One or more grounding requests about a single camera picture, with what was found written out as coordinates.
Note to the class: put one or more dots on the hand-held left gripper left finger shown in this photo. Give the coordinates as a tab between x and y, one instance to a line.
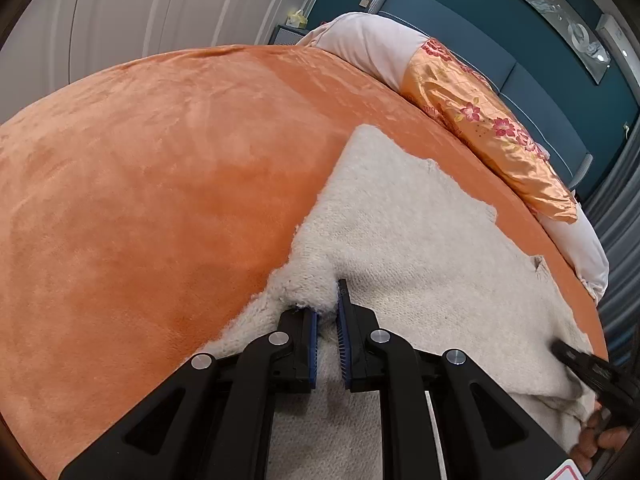
312	345

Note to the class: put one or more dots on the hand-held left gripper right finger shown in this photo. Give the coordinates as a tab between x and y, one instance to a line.
342	335

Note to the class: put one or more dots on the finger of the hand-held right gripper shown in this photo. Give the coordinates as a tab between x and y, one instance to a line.
580	360

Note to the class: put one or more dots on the cream knitted sweater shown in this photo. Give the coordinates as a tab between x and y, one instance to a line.
425	240

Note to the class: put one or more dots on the person's right hand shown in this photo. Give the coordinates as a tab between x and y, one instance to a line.
597	440

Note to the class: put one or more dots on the grey curtain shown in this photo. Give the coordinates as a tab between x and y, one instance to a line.
620	200

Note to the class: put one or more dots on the orange plush blanket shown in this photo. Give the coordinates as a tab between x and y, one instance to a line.
150	185

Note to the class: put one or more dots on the orange floral satin pillow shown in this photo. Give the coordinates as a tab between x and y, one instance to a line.
480	115

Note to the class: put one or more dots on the white long pillow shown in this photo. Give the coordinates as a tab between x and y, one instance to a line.
370	40

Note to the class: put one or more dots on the grey nightstand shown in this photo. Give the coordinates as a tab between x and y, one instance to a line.
290	36

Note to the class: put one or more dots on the yellow tissue box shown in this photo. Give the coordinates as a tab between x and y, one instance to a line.
298	19

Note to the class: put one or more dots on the blue padded headboard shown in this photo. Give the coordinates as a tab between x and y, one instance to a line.
450	15

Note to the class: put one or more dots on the white panelled wardrobe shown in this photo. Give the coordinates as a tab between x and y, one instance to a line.
150	5

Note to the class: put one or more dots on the decorative mirrored wall art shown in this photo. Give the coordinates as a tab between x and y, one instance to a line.
555	5

